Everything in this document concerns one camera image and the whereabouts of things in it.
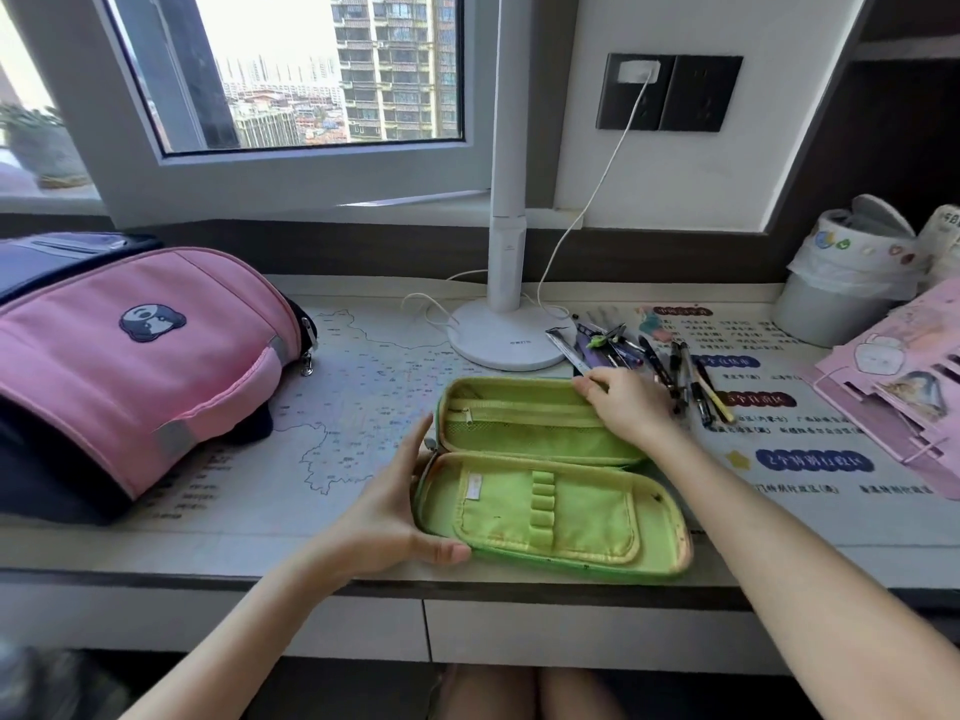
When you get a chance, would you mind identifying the person's left hand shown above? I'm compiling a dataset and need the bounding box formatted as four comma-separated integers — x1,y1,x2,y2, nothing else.
329,411,474,586

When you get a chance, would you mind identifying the person's right hand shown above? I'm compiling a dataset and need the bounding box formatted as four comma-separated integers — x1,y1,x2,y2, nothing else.
572,366,680,452

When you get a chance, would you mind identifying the pile of pens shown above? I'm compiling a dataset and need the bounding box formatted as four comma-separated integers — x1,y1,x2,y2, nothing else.
569,310,740,430

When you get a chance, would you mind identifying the clear grey ruler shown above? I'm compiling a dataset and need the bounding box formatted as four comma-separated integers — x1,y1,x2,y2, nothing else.
545,327,598,383

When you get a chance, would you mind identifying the green pencil case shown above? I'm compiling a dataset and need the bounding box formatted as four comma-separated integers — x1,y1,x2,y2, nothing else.
410,375,695,582

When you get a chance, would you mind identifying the pink and navy backpack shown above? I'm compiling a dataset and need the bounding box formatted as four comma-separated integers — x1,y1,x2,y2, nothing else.
0,231,320,526

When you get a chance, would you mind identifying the person's left forearm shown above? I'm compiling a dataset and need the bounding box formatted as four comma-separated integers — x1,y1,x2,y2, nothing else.
119,528,376,720

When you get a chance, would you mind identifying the person's right forearm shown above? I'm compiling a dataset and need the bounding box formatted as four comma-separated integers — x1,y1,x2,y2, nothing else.
641,419,960,720

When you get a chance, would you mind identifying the person's left leg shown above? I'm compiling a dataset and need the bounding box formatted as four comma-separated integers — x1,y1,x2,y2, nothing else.
438,663,538,720

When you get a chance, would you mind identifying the person's leg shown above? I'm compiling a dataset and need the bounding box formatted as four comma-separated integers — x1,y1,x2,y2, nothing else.
438,663,538,720
539,666,624,720

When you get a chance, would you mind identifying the person's right leg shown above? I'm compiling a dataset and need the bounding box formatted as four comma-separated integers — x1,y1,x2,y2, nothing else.
539,666,624,720

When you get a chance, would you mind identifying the printed desk mat with map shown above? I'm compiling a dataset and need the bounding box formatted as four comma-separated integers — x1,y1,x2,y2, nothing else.
138,295,960,571

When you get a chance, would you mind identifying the grey bin with white liner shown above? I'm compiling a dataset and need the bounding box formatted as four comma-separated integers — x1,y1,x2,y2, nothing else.
772,194,931,350

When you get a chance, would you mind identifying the white desk lamp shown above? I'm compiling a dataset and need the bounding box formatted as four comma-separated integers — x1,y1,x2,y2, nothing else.
446,0,580,373

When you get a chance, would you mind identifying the pink cardboard organizer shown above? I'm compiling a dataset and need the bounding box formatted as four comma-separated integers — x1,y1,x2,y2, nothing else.
802,276,960,503

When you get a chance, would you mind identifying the white panda print bag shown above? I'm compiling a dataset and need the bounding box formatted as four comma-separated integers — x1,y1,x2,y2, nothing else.
918,204,960,293

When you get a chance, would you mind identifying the white framed window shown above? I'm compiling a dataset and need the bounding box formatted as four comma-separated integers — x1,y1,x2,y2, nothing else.
0,0,519,226

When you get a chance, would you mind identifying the dark wooden shelf unit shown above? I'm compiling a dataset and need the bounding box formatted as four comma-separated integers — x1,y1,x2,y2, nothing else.
764,0,960,241

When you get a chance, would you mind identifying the potted succulent plant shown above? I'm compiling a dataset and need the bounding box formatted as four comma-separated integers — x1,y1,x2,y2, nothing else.
0,102,91,190

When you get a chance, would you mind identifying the white charging cable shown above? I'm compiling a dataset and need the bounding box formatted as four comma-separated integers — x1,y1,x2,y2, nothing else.
401,80,654,331

